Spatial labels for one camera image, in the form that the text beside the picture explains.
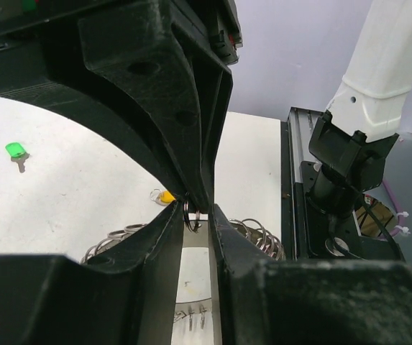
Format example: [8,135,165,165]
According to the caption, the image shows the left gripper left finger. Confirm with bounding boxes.
[0,203,183,344]

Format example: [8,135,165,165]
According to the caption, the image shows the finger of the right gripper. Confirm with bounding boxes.
[0,40,187,198]
[78,1,232,211]

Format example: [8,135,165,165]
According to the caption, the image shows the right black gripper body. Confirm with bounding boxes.
[0,1,243,65]

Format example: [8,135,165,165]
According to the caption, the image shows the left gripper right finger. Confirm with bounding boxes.
[209,206,412,344]

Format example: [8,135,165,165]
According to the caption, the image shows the silver spiked keyring disc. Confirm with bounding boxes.
[80,202,285,344]

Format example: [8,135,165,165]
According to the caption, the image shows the yellow tag key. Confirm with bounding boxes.
[150,189,176,206]

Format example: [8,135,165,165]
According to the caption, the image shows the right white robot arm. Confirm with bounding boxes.
[0,1,412,214]

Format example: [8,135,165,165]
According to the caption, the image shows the green capped key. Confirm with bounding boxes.
[5,142,30,173]

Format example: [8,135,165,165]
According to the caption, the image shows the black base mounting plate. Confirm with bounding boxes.
[280,161,406,262]

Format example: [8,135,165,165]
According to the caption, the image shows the aluminium frame rail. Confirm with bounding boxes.
[280,107,321,260]

